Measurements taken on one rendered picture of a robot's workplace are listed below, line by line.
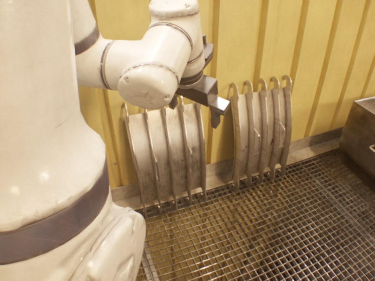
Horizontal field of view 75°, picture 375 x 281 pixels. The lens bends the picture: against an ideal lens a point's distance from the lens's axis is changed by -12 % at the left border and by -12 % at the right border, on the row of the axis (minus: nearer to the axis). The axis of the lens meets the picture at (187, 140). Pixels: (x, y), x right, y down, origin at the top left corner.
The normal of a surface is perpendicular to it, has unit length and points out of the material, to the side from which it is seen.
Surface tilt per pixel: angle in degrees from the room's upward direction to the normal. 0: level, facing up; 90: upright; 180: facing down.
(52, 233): 86
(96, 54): 44
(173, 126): 66
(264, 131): 90
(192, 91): 113
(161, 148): 72
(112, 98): 90
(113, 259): 93
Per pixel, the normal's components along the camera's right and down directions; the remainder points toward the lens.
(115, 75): -0.30, 0.51
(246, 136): 0.35, 0.34
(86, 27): 0.88, 0.33
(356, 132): -0.94, 0.21
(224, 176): 0.00, -0.80
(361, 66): 0.36, 0.55
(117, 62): -0.32, 0.14
